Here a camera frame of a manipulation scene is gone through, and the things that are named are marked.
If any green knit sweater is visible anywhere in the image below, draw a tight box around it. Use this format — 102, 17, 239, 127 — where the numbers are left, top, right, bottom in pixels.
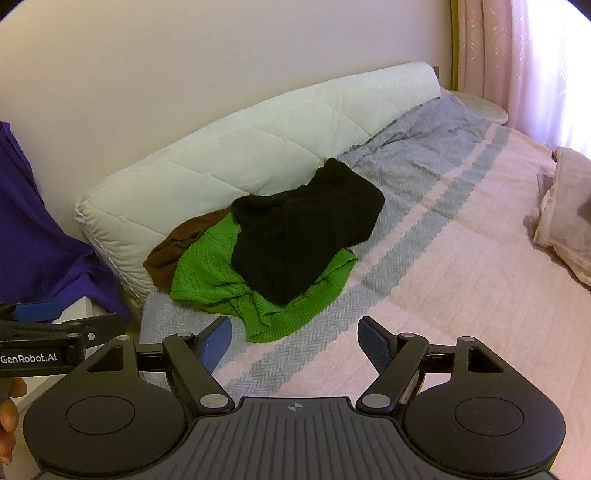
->
170, 216, 360, 343

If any person's left hand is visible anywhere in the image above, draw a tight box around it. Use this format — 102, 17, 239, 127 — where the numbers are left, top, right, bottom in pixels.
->
0, 377, 26, 462

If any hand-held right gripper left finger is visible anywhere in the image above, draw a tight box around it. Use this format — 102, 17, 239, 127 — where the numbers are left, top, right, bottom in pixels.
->
85, 316, 236, 416

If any grey pink striped bed blanket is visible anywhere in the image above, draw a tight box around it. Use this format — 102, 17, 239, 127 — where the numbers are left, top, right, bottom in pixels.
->
136, 95, 591, 480

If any white bedside cabinet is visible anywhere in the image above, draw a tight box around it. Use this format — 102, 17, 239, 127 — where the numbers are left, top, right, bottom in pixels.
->
9, 295, 139, 416

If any white quilted pillow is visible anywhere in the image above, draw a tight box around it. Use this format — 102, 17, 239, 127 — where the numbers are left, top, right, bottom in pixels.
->
74, 61, 441, 308

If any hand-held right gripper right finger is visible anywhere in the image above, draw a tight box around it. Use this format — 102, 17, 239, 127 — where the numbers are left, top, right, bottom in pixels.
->
356, 316, 506, 414

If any white round stool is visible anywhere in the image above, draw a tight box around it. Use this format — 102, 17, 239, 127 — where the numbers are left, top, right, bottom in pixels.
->
450, 90, 509, 125

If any pink curtain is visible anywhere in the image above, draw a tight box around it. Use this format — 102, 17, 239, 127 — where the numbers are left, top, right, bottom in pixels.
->
457, 0, 591, 160

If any purple cloth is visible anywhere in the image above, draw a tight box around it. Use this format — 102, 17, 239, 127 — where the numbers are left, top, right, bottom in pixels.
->
0, 121, 132, 324

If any beige crumpled cloth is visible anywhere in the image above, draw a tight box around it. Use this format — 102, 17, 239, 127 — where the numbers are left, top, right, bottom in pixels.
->
524, 147, 591, 287

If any brown garment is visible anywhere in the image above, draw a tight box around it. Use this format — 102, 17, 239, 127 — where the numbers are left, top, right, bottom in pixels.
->
142, 210, 232, 294

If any black knit sweater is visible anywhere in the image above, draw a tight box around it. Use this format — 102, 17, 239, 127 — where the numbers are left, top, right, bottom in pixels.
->
230, 157, 386, 306

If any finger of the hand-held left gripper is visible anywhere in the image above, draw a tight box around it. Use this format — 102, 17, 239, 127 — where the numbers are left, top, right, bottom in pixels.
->
0, 313, 127, 354
0, 301, 64, 323

